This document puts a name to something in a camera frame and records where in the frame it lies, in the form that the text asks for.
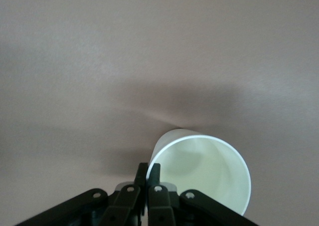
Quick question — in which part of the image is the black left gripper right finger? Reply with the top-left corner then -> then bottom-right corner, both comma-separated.
147,163 -> 253,226

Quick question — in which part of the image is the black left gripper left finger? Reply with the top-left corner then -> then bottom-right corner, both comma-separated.
14,162 -> 150,226

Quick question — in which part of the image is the white plastic cup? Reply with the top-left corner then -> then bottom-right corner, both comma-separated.
149,128 -> 252,216

